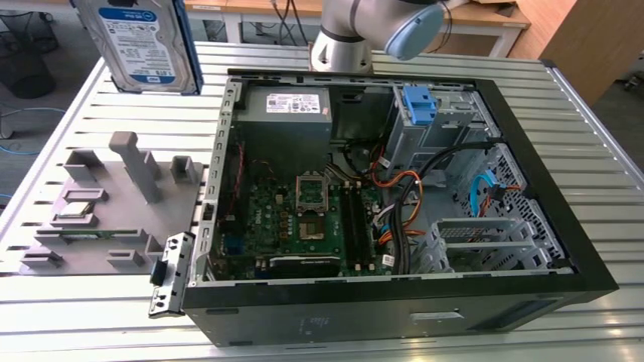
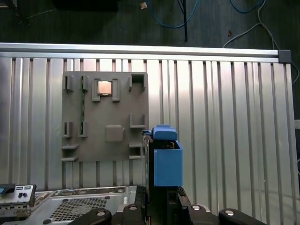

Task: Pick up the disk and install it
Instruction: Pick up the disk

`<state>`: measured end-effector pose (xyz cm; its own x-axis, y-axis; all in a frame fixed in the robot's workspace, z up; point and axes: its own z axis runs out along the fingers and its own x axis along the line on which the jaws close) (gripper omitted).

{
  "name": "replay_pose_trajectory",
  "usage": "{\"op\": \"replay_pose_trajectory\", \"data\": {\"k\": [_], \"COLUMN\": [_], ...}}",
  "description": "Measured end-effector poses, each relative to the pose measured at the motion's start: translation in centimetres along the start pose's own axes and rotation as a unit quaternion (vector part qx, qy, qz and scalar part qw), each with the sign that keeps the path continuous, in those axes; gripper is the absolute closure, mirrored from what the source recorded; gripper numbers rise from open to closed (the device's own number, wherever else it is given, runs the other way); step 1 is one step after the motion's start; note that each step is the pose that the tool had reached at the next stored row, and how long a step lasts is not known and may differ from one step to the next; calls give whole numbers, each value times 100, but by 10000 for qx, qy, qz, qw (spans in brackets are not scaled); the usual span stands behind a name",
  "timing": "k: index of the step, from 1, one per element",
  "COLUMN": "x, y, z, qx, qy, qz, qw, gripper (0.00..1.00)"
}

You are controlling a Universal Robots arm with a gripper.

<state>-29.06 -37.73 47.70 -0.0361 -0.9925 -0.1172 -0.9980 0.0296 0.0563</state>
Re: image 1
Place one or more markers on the office chair base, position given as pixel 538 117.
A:
pixel 635 81

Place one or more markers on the black PC case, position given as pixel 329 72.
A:
pixel 353 313

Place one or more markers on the silver CPU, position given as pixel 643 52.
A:
pixel 75 209

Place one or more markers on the black graphics card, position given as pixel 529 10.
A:
pixel 302 264

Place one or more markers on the hard disk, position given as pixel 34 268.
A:
pixel 137 45

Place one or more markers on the silver disk bay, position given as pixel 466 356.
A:
pixel 483 245

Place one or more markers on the green RAM stick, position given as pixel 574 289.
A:
pixel 95 237

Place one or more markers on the silver slot bracket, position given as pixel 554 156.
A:
pixel 177 271

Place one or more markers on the blue drive latch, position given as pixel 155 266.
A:
pixel 419 107

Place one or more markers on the CPU socket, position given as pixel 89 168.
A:
pixel 313 230

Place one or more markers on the black case fan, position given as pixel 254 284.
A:
pixel 239 196

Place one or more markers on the green motherboard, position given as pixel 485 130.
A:
pixel 267 226

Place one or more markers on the black mesh wastebasket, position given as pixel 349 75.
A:
pixel 30 75

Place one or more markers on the wooden cabinet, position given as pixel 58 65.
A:
pixel 594 45

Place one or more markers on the grey power supply unit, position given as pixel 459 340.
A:
pixel 287 143

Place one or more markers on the grey parts rack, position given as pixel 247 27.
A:
pixel 121 226

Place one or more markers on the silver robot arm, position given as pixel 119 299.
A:
pixel 342 22

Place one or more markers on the black RAM slot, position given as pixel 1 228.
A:
pixel 355 226
pixel 362 226
pixel 367 226
pixel 350 226

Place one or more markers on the silver drive cage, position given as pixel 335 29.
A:
pixel 443 128

